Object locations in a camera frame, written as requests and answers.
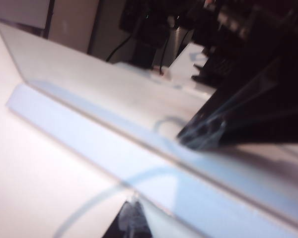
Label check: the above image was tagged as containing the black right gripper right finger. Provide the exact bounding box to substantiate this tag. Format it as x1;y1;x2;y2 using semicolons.
134;198;164;238

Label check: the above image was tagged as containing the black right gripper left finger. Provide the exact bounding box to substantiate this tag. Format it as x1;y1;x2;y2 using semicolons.
109;200;136;238

